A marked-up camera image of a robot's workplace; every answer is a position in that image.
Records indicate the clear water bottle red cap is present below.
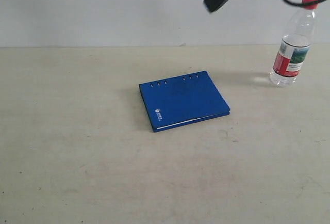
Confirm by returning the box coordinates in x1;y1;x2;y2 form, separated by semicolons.
270;4;318;87

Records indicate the blue ring binder notebook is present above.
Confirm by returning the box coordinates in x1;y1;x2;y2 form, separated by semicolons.
139;71;230;132

